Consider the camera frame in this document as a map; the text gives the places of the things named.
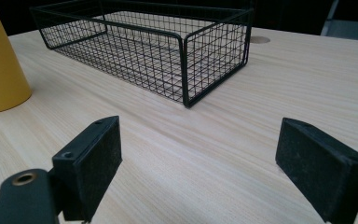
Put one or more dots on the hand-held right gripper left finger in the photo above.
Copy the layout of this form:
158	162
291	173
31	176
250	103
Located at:
88	169

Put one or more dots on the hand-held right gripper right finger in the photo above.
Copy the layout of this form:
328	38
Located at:
317	168

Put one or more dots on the yellow cup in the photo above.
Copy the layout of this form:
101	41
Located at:
0	62

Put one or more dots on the grey chair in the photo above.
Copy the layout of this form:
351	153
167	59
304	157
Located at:
351	26

